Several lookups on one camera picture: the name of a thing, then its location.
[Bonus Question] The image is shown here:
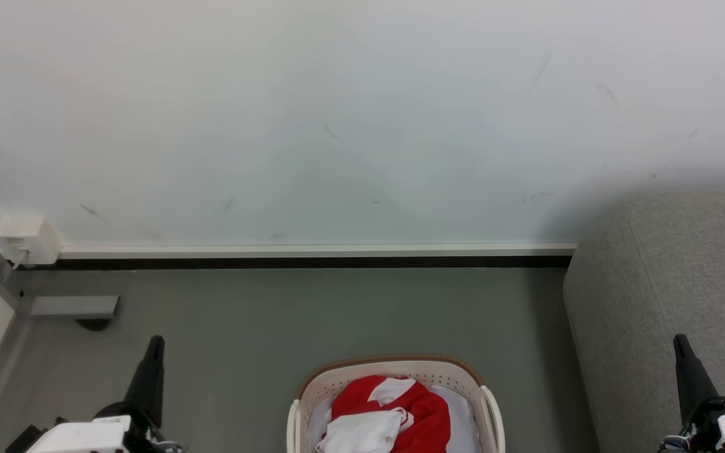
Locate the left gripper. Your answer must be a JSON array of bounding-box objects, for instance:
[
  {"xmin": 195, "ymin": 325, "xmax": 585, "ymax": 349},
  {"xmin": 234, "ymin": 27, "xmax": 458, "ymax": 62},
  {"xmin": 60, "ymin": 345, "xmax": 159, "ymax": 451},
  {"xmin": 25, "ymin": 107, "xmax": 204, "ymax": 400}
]
[{"xmin": 25, "ymin": 335, "xmax": 182, "ymax": 453}]

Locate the red and white garment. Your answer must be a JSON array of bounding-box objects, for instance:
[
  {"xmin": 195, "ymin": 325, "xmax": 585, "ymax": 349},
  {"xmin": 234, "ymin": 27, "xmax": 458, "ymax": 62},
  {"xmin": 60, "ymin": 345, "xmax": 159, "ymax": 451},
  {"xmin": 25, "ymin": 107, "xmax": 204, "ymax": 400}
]
[{"xmin": 317, "ymin": 376, "xmax": 452, "ymax": 453}]

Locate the grey fabric sofa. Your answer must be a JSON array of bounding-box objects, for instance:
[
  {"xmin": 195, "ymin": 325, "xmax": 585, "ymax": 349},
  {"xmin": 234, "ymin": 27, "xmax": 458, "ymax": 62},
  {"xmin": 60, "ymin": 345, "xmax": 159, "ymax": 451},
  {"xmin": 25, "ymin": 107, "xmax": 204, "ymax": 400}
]
[{"xmin": 562, "ymin": 188, "xmax": 725, "ymax": 453}]

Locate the cream plastic laundry basket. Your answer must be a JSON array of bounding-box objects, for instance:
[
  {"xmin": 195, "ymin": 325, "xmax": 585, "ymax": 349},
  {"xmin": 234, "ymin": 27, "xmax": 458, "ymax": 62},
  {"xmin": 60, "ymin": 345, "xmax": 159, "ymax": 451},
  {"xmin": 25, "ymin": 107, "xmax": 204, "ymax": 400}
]
[{"xmin": 286, "ymin": 355, "xmax": 507, "ymax": 453}]

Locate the white cloth in basket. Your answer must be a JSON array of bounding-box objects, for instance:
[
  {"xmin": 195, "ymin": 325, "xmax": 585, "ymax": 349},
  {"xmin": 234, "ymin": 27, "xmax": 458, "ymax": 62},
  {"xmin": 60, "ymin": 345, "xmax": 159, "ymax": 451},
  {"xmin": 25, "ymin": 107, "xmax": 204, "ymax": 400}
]
[{"xmin": 308, "ymin": 384, "xmax": 482, "ymax": 453}]

